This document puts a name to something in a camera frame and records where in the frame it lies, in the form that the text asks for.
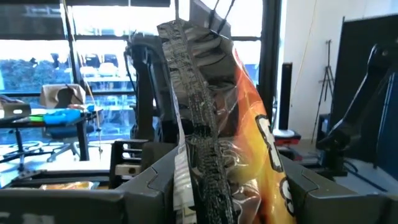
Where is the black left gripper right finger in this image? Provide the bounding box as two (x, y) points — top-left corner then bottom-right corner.
(280, 156), (356, 224)

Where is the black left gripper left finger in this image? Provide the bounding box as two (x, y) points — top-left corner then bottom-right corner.
(117, 148), (180, 224)

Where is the black red fire noodle pack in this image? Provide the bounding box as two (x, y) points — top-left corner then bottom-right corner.
(157, 18), (296, 224)

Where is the black desk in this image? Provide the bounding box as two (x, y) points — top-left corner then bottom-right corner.
(0, 107), (105, 162)

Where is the yellow blue ramen noodle pack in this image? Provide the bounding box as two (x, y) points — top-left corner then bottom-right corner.
(39, 180), (100, 191)

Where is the blue plastic item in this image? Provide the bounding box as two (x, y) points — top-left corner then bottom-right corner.
(43, 108), (83, 126)

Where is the beige office chair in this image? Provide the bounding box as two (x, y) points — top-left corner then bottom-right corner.
(39, 83), (87, 110)

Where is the black tower speaker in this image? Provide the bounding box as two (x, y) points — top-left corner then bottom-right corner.
(277, 62), (294, 138)

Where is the black tripod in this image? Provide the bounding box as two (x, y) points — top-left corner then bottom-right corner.
(310, 39), (337, 144)

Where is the black partition panel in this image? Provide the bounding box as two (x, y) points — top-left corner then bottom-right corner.
(329, 14), (398, 162)

